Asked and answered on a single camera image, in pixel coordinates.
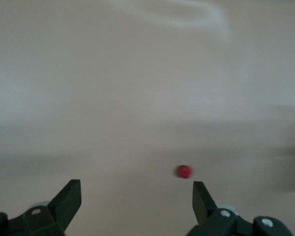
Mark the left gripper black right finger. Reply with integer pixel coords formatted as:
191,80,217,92
185,181,295,236

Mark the brown table cloth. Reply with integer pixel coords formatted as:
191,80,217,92
0,0,295,236

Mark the red strawberry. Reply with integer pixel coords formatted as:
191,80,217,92
176,165,195,180

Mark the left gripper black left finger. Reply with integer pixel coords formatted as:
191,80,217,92
0,179,82,236

